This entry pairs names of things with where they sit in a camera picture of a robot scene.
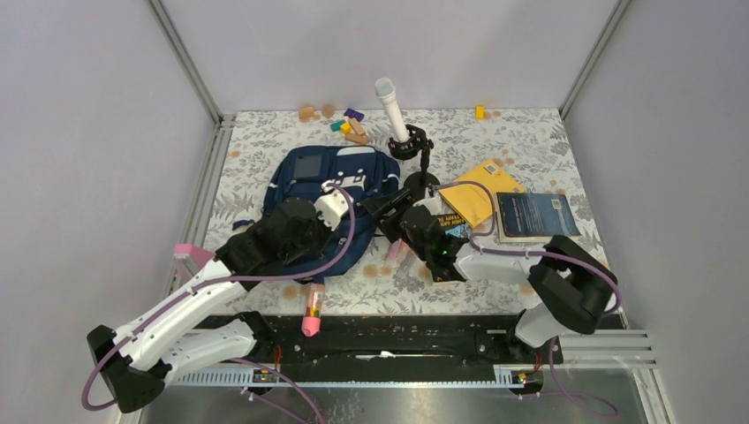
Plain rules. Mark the round wooden block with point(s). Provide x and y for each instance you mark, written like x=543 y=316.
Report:
x=328 y=110

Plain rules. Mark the grey orange-capped marker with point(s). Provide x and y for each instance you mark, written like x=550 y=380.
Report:
x=406 y=265

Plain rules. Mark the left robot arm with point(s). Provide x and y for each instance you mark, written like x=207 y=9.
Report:
x=138 y=360

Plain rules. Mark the dark blue book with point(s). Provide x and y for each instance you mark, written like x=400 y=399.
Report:
x=534 y=217

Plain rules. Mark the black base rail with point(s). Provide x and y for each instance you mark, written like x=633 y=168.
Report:
x=396 y=348

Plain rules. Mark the yellow book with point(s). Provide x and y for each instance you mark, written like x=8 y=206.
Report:
x=470 y=201

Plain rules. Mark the pink-capped clear tube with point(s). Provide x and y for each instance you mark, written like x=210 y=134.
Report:
x=312 y=319

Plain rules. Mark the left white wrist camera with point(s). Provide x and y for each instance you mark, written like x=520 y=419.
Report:
x=332 y=208

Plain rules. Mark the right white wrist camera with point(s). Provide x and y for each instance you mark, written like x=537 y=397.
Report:
x=432 y=201

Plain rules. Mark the long tan wooden block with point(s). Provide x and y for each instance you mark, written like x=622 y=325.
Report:
x=359 y=135

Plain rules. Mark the white microphone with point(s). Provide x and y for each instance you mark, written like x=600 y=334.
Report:
x=387 y=95

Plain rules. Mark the pink box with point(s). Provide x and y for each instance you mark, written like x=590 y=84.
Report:
x=189 y=260

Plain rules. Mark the pink highlighter pen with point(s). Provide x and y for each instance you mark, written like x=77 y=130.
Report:
x=394 y=251

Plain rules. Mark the navy blue student backpack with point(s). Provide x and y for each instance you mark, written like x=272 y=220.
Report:
x=364 y=173

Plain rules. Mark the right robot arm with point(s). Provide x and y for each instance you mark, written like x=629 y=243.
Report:
x=574 y=289

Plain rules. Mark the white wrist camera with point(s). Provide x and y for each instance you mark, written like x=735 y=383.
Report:
x=332 y=208
x=432 y=201

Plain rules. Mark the purple toy block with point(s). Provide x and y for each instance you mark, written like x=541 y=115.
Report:
x=354 y=114

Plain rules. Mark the treehouse story paperback book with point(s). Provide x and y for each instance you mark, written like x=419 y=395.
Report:
x=455 y=225

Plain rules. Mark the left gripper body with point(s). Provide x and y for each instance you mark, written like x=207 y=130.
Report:
x=313 y=245

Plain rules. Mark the teal toy block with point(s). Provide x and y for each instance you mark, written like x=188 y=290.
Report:
x=336 y=126

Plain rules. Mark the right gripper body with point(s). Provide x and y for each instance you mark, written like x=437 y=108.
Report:
x=394 y=227

